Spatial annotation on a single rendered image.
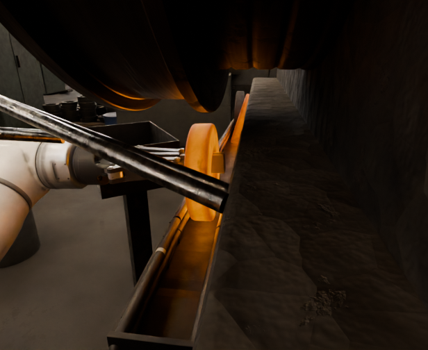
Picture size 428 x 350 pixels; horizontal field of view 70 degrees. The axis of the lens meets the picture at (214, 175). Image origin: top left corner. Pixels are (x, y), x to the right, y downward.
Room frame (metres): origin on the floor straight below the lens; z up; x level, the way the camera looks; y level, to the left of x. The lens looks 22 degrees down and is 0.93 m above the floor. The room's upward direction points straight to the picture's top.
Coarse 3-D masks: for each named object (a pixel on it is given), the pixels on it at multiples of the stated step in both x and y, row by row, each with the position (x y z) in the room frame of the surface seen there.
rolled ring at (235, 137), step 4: (248, 96) 1.10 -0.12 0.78; (244, 100) 1.08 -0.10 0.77; (244, 104) 1.06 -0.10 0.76; (244, 108) 1.05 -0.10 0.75; (240, 112) 1.04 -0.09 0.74; (244, 112) 1.04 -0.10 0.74; (240, 116) 1.04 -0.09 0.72; (244, 116) 1.04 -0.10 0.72; (240, 120) 1.04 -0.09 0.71; (236, 124) 1.04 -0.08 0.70; (240, 124) 1.04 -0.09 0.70; (236, 128) 1.04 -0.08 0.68; (240, 128) 1.04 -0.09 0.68; (236, 132) 1.04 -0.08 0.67; (240, 132) 1.04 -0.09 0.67; (232, 136) 1.06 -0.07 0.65; (236, 136) 1.05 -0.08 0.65; (232, 140) 1.07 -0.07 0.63; (236, 140) 1.06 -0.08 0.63
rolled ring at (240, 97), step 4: (236, 92) 1.35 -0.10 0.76; (240, 92) 1.35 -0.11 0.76; (244, 92) 1.37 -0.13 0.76; (236, 96) 1.32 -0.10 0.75; (240, 96) 1.32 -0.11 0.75; (244, 96) 1.38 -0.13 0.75; (236, 100) 1.30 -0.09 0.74; (240, 100) 1.30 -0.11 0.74; (236, 104) 1.29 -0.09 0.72; (240, 104) 1.29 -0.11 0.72; (236, 108) 1.28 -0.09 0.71; (240, 108) 1.28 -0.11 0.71; (236, 112) 1.28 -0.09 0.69; (236, 116) 1.28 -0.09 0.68; (236, 120) 1.28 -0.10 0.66
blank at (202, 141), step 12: (192, 132) 0.44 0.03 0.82; (204, 132) 0.44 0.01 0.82; (216, 132) 0.51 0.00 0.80; (192, 144) 0.42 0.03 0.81; (204, 144) 0.41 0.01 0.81; (216, 144) 0.50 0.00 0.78; (192, 156) 0.40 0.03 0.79; (204, 156) 0.40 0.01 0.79; (192, 168) 0.39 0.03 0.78; (204, 168) 0.39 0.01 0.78; (192, 204) 0.39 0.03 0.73; (192, 216) 0.40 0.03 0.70; (204, 216) 0.40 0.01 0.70
